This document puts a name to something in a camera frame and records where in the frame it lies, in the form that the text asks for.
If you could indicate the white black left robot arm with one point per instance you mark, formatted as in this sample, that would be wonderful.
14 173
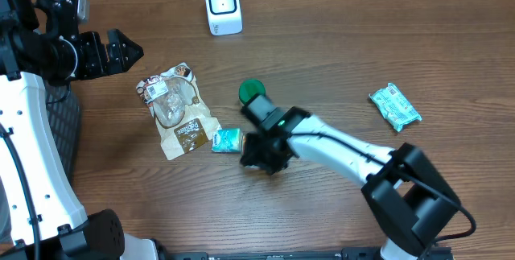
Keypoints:
41 45

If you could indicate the green lid spice jar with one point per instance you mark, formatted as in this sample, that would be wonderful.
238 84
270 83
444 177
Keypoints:
249 88

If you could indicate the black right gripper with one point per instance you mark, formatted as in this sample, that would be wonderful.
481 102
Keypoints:
255 157

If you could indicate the white barcode scanner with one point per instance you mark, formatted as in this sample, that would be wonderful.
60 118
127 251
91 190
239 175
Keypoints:
224 17

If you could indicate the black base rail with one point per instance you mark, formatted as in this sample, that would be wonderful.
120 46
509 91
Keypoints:
353 253

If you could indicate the teal white packet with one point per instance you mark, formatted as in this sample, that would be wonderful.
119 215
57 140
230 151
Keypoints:
394 107

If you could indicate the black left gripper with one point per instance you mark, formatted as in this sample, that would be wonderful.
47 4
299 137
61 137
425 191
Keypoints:
101 64

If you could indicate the brown white snack pouch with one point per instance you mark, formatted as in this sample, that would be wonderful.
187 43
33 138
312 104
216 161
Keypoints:
183 120

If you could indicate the grey plastic mesh basket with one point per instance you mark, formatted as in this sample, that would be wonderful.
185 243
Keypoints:
64 116

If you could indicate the teal box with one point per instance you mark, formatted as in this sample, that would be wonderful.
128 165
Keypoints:
227 141

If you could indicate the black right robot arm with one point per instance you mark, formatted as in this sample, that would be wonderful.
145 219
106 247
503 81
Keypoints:
408 197

